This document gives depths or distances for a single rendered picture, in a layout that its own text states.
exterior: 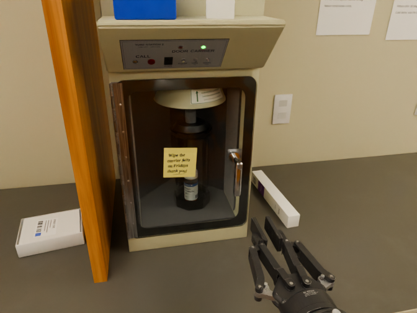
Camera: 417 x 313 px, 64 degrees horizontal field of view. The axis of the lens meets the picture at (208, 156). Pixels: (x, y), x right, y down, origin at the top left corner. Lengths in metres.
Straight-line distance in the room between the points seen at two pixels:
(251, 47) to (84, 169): 0.40
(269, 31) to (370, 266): 0.63
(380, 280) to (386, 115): 0.81
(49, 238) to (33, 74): 0.52
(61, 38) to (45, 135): 0.67
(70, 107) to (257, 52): 0.36
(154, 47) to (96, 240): 0.43
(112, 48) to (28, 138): 0.71
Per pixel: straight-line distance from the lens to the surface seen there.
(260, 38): 0.66
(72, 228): 0.99
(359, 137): 1.54
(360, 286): 0.91
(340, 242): 1.02
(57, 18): 0.63
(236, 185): 0.78
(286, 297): 0.54
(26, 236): 1.01
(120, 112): 0.73
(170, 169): 0.79
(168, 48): 0.63
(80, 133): 0.67
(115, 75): 0.72
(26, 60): 1.20
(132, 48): 0.63
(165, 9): 0.60
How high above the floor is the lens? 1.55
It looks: 26 degrees down
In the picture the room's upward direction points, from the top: 1 degrees clockwise
